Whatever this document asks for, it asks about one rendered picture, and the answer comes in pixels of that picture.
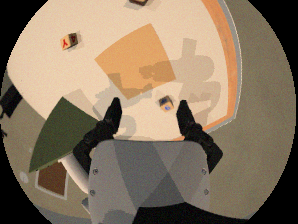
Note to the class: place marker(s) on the tan flat mat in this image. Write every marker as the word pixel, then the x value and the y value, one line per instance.
pixel 137 62

